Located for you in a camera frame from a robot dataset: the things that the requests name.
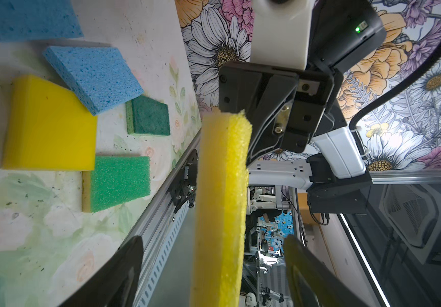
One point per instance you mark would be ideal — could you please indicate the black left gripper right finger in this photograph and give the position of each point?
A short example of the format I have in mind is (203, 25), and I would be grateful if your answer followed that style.
(310, 282)

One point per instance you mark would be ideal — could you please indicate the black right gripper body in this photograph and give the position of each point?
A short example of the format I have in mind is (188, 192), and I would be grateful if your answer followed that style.
(287, 108)

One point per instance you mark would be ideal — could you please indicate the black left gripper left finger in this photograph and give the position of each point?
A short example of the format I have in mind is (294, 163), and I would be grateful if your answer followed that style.
(116, 283)

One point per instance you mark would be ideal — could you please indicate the yellow sponge green underside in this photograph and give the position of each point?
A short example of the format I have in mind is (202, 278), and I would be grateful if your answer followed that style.
(221, 201)

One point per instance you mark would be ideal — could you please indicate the small blue sponge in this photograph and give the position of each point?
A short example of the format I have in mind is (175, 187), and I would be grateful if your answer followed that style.
(37, 20)

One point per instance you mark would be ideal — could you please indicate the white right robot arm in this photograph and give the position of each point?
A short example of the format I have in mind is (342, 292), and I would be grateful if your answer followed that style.
(330, 170)

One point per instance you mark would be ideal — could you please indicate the dark green sponge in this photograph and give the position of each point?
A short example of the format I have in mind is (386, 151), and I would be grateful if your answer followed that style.
(146, 116)

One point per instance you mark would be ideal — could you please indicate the bright yellow sponge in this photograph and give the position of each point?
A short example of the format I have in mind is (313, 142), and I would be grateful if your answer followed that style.
(48, 129)

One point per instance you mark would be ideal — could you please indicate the light blue sponge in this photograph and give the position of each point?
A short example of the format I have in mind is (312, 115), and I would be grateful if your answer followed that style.
(99, 76)

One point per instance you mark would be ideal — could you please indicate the aluminium front rail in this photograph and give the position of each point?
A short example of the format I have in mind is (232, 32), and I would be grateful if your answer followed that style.
(160, 223)

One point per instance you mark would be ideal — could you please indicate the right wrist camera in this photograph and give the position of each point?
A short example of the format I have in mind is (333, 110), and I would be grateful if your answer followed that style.
(333, 35)

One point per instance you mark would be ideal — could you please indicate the white vented cable duct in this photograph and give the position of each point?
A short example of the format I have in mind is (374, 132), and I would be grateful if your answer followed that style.
(157, 280)

